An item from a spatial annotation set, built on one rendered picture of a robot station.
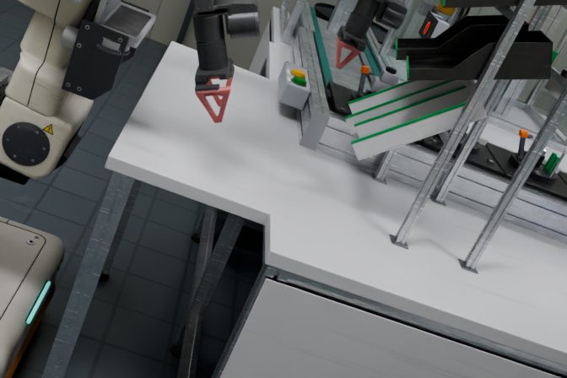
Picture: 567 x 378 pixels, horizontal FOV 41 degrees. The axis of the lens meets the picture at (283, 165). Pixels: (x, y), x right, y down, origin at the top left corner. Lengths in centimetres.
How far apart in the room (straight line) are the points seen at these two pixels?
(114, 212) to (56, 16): 43
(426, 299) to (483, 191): 63
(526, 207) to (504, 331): 63
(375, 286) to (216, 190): 37
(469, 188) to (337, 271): 71
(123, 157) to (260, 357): 48
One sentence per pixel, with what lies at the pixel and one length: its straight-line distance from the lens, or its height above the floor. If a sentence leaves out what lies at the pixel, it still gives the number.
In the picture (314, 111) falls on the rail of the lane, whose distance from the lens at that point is 189.
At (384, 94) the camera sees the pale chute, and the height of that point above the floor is 107.
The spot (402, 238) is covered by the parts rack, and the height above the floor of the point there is 87.
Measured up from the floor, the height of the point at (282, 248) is 86.
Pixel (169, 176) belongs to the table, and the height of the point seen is 86.
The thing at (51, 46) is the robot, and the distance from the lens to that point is 171.
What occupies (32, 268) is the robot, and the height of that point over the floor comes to 28.
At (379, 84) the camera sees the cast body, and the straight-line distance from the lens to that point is 205.
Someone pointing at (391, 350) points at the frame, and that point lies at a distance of 154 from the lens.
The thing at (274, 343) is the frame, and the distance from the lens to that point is 151.
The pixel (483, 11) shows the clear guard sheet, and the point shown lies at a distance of 348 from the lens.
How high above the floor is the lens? 151
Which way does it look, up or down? 22 degrees down
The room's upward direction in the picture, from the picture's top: 24 degrees clockwise
